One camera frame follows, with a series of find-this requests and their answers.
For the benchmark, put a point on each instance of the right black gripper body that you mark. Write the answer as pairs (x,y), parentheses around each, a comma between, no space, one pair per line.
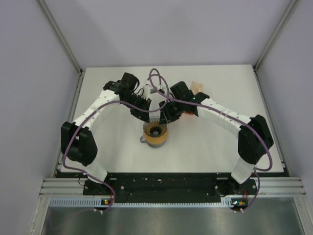
(172,110)

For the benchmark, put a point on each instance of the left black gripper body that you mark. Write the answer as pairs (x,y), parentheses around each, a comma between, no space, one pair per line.
(138,101)

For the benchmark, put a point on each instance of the grey ribbed dripper cone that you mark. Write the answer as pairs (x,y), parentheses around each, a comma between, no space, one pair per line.
(154,128)

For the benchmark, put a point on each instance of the grey glass pitcher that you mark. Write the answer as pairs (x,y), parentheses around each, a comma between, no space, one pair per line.
(153,145)

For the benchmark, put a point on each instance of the orange coffee filter box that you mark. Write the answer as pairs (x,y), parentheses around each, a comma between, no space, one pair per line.
(196,87)

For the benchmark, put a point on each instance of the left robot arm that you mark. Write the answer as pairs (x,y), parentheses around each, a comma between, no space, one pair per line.
(78,145)

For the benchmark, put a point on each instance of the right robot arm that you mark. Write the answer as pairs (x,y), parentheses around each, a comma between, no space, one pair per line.
(253,134)

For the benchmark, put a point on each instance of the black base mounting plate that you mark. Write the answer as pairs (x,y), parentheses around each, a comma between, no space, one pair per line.
(169,187)

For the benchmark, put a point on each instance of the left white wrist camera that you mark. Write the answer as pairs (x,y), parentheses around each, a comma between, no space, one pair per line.
(148,90)

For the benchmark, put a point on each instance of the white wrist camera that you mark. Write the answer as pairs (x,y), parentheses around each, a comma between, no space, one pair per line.
(148,90)
(163,90)

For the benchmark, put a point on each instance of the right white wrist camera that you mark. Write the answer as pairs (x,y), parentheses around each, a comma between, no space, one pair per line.
(163,90)

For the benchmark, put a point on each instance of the left corner aluminium post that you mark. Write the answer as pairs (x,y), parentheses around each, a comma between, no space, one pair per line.
(58,34)

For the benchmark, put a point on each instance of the corner aluminium post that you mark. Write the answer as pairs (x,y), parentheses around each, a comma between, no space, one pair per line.
(291,7)
(58,34)

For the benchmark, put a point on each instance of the right corner aluminium post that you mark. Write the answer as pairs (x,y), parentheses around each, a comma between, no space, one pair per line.
(291,7)

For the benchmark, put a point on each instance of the grey slotted cable duct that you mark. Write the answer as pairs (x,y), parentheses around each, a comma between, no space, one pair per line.
(85,202)

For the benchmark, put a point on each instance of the aluminium frame rail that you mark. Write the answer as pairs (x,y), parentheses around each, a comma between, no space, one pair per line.
(270,187)

